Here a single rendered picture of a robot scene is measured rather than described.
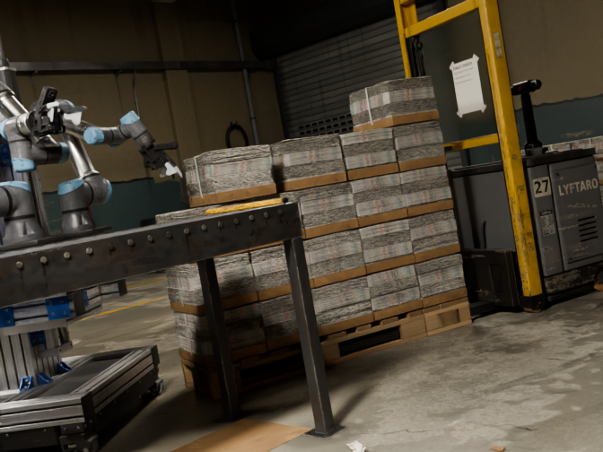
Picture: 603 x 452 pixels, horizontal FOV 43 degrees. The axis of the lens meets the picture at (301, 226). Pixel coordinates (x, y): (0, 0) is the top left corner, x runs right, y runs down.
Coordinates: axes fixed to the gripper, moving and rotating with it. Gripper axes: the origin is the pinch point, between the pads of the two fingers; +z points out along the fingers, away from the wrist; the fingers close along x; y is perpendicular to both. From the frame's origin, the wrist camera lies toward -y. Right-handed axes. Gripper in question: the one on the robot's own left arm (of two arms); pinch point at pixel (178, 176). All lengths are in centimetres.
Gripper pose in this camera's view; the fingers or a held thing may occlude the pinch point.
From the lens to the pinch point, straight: 349.4
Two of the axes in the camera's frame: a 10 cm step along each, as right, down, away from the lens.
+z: 5.6, 7.8, 2.7
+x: 4.6, -0.2, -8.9
